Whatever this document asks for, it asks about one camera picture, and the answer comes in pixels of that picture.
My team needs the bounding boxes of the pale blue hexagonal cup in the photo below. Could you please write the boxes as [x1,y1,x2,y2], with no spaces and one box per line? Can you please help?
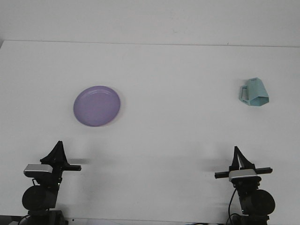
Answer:
[239,77,270,107]

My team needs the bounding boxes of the pale purple round plate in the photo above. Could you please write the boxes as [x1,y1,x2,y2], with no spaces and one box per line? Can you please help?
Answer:
[73,85,121,128]

